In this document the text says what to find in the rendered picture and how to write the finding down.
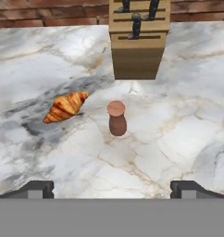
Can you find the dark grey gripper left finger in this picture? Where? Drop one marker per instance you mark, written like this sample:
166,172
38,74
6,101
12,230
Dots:
39,189

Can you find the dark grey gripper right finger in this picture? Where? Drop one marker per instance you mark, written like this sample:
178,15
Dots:
184,189

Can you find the golden croissant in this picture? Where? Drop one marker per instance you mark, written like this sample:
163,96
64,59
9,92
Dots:
65,106

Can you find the brown wooden shaker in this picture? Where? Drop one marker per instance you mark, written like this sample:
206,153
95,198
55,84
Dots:
117,118

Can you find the wooden knife block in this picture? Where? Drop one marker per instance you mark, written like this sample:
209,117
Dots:
138,46

